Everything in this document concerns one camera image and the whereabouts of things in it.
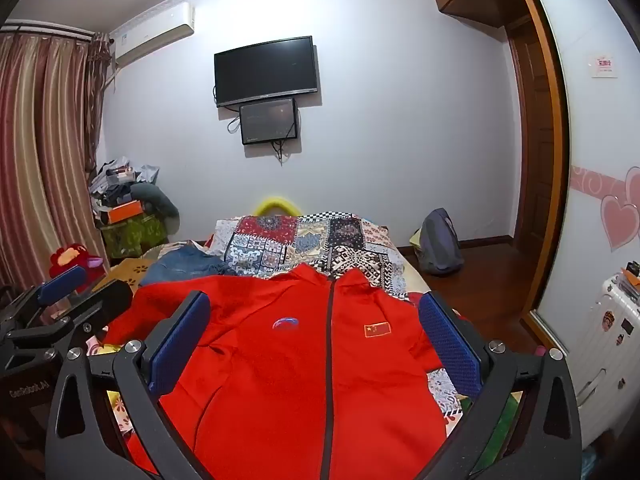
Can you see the pink heart wall sticker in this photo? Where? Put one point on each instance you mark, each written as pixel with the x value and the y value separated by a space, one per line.
pixel 620 215

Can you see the striped curtain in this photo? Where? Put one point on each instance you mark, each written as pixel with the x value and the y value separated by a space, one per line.
pixel 45 150

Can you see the red zip jacket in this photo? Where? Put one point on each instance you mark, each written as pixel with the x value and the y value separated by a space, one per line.
pixel 280 385

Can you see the small black monitor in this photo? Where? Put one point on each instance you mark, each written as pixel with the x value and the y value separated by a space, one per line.
pixel 267 121

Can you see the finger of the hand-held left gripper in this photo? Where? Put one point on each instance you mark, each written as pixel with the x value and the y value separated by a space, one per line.
pixel 62 282
pixel 100 300

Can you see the patchwork quilt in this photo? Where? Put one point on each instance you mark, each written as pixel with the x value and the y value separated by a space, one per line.
pixel 310 245

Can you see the white suitcase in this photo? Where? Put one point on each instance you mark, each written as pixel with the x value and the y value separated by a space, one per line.
pixel 607 350

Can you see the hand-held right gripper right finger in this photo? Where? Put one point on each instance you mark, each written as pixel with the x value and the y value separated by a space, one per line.
pixel 450 345

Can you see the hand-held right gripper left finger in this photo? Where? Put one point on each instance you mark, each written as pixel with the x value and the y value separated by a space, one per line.
pixel 180 345

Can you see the red plush toy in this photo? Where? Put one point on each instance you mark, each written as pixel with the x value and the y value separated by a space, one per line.
pixel 70 256

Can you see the orange box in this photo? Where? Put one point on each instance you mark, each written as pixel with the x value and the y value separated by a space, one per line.
pixel 125 212

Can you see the wooden door frame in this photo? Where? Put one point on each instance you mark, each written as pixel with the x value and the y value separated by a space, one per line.
pixel 550 160

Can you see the yellow floral bed sheet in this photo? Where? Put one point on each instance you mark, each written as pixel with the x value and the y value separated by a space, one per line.
pixel 125 270

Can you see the black wall television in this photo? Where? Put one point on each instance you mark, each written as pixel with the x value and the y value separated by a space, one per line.
pixel 265 71

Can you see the paper wall notice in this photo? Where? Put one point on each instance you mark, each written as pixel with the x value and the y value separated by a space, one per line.
pixel 604 66

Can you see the pile of clutter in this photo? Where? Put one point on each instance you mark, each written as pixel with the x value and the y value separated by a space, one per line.
pixel 112 180

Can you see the yellow hoop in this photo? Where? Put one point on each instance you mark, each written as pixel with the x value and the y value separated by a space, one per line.
pixel 275 204

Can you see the green cloth-covered cabinet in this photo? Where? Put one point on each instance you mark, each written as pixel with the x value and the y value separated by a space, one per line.
pixel 132 237

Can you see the grey backpack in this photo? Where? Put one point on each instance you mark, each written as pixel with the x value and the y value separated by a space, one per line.
pixel 437 245

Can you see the blue jeans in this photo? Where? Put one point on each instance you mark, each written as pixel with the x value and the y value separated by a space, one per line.
pixel 185 265

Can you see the white air conditioner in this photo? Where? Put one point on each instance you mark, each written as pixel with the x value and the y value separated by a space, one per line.
pixel 150 35

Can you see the dark grey cloth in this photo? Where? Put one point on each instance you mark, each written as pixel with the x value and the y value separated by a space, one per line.
pixel 157 200

